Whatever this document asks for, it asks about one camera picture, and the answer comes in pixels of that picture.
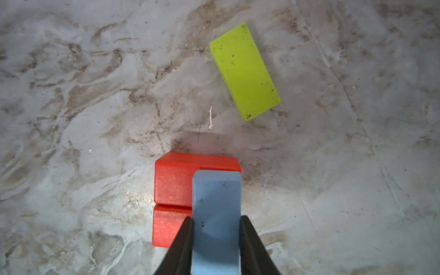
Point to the red rectangular block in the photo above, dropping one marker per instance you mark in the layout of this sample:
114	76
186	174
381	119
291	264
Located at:
167	221
174	172

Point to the lime green block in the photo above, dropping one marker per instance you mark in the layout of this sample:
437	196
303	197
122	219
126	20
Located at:
244	72

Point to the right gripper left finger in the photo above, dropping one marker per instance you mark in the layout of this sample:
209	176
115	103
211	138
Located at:
178	259

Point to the light blue block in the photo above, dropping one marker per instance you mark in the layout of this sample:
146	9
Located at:
216	211

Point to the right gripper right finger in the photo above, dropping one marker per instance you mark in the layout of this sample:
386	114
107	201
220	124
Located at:
255	260

